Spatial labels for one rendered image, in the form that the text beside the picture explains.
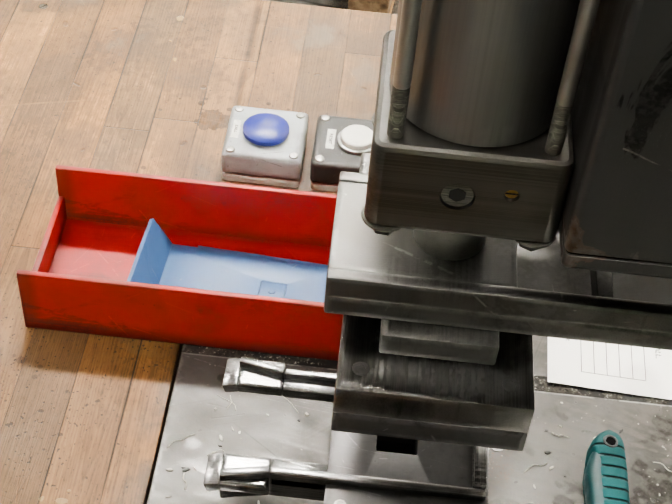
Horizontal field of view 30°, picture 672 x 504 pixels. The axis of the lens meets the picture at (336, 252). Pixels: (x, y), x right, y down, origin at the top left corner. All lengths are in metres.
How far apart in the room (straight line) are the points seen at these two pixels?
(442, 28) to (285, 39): 0.72
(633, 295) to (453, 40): 0.20
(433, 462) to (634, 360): 0.25
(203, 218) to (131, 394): 0.17
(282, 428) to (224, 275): 0.15
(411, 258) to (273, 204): 0.37
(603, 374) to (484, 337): 0.35
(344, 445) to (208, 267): 0.25
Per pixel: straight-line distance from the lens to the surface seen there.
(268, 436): 0.90
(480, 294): 0.62
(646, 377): 0.99
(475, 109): 0.54
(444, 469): 0.80
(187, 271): 1.00
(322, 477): 0.78
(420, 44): 0.54
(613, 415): 0.96
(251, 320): 0.92
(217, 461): 0.79
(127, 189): 1.01
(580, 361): 0.98
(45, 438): 0.91
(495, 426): 0.64
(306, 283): 0.99
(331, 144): 1.08
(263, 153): 1.07
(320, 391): 0.82
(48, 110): 1.16
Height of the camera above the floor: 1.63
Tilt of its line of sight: 46 degrees down
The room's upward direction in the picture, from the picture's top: 5 degrees clockwise
